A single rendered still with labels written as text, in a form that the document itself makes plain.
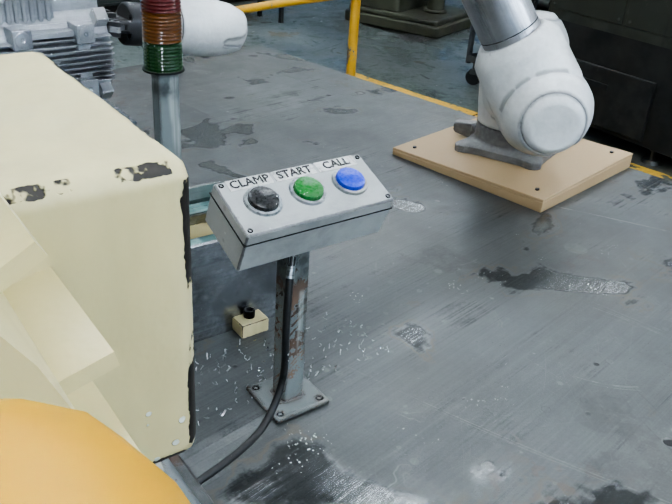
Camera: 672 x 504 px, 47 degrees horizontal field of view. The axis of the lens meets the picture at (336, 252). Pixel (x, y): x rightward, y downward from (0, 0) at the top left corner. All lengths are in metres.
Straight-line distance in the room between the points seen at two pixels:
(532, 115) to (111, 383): 1.15
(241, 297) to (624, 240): 0.68
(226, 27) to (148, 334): 1.37
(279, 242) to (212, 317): 0.28
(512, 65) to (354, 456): 0.72
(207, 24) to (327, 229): 0.81
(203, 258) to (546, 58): 0.66
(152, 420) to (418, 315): 0.90
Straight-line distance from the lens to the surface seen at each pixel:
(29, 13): 1.36
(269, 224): 0.70
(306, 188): 0.74
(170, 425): 0.18
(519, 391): 0.96
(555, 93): 1.28
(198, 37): 1.49
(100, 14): 1.38
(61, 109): 0.18
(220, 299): 0.97
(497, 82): 1.32
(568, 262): 1.27
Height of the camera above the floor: 1.37
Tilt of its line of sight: 29 degrees down
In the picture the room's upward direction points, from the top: 4 degrees clockwise
